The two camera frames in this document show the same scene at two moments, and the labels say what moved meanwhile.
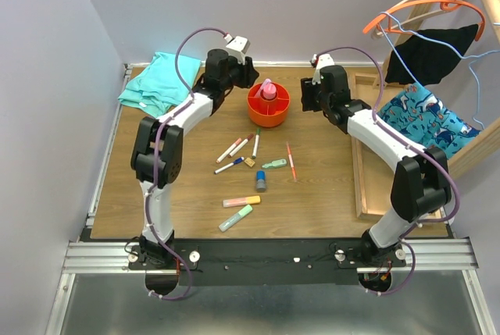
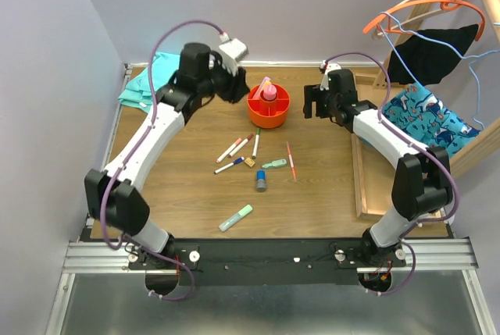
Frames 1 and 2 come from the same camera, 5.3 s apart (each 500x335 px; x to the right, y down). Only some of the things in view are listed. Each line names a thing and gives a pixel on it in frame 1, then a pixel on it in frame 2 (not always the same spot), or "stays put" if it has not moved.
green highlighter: (235, 218) stays put
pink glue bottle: (269, 90) stays put
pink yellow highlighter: (238, 201) to (266, 83)
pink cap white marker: (237, 142) stays put
